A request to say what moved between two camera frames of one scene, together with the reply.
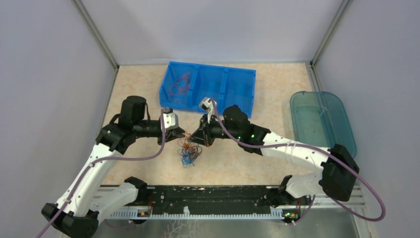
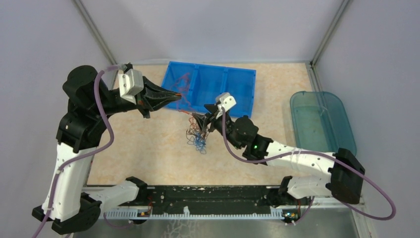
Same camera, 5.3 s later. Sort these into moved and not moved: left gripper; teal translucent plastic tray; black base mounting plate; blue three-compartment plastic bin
Moved: left gripper
Not moved: blue three-compartment plastic bin; teal translucent plastic tray; black base mounting plate
